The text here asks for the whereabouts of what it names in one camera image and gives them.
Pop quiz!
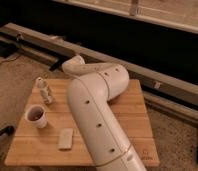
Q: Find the beige rectangular sponge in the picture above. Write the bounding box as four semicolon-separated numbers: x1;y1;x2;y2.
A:
58;128;73;150

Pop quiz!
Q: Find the white paper cup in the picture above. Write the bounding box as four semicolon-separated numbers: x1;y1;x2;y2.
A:
25;105;47;128

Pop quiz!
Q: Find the black cable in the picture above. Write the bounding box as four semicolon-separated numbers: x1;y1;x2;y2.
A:
0;53;23;75

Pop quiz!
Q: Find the white plastic bottle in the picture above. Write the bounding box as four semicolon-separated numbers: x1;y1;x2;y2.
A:
36;77;53;105

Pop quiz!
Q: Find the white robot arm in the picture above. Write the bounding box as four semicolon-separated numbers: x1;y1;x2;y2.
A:
62;55;147;171

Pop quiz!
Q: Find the long wooden beam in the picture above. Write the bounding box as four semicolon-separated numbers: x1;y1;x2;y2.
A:
0;23;198;106

